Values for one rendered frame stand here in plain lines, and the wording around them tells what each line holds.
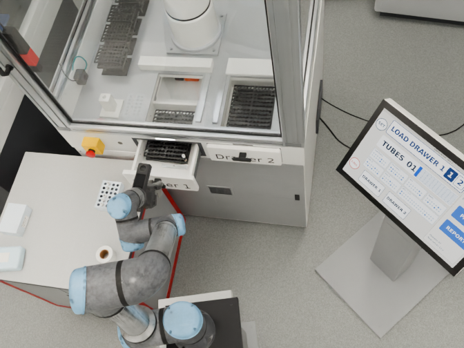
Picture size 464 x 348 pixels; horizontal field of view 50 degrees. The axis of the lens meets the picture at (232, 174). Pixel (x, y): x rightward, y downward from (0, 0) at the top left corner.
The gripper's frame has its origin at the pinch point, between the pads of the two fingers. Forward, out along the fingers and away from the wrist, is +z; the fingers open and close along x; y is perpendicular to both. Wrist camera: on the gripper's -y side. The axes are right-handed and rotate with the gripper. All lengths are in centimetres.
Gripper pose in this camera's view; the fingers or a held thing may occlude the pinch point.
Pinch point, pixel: (156, 181)
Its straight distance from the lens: 192.4
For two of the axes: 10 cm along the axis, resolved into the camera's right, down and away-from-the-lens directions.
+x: 9.8, 0.9, -2.0
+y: -0.5, 9.8, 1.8
